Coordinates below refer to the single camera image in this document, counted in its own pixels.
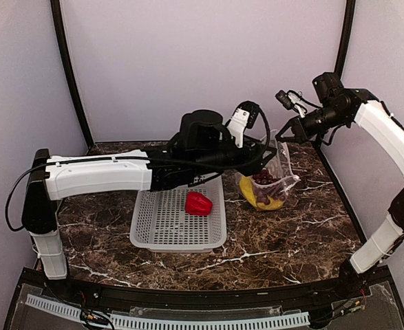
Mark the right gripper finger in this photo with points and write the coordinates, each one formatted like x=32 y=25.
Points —
x=287 y=127
x=288 y=139

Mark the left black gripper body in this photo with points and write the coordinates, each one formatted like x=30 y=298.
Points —
x=248 y=166

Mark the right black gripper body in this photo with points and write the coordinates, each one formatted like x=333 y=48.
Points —
x=307 y=132

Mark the yellow toy fruit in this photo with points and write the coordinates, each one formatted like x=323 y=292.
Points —
x=259 y=203

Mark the dark red toy grapes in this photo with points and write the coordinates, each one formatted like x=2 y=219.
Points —
x=266 y=184

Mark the clear zip top bag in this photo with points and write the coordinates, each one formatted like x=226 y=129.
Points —
x=279 y=166

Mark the red toy bell pepper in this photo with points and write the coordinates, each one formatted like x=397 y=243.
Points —
x=197 y=204

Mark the white plastic basket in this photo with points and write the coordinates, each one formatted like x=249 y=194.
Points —
x=161 y=224

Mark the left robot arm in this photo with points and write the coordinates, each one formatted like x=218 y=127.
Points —
x=204 y=147

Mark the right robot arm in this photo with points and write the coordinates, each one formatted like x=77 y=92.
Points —
x=342 y=107

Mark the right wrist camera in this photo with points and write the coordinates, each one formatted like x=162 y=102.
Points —
x=291 y=101

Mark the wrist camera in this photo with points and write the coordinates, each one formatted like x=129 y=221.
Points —
x=244 y=117
x=291 y=101

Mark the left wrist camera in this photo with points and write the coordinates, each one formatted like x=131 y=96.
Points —
x=244 y=117

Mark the right black frame post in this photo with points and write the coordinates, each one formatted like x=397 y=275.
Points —
x=346 y=29

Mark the black frame post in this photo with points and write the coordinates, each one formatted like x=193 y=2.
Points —
x=66 y=60
x=346 y=29

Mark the black front rail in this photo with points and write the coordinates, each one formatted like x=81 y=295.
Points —
x=312 y=296

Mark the white slotted cable duct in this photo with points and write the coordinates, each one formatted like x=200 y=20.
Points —
x=150 y=318

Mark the left black frame post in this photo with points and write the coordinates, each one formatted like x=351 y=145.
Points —
x=66 y=60

